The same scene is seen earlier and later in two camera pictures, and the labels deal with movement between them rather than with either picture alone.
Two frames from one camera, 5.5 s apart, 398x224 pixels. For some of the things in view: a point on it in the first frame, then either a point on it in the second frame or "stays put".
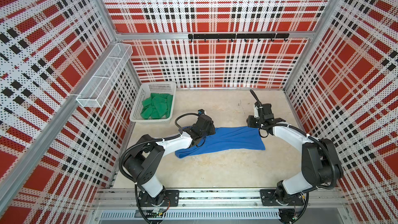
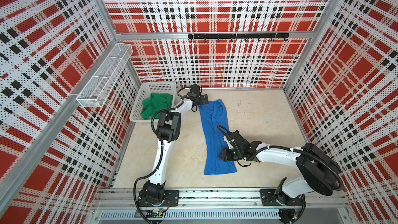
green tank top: x=158 y=106 stays put
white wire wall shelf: x=96 y=92 stays put
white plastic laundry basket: x=144 y=91 stays put
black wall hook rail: x=245 y=36 stays put
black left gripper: x=211 y=130 → x=201 y=98
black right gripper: x=250 y=121 → x=226 y=155
